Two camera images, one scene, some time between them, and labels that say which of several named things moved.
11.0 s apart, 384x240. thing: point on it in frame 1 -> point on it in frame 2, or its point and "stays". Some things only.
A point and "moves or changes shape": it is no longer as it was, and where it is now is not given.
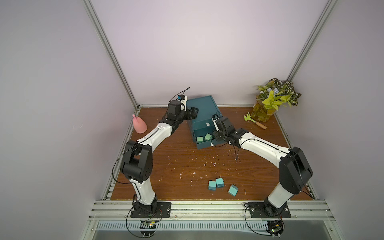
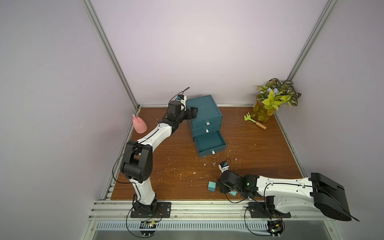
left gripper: x=193 y=115 stays
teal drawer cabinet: x=203 y=125 moves or changes shape
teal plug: x=212 y=185 stays
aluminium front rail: x=210 y=210 stays
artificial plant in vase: x=270 y=96 stays
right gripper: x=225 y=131 -> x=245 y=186
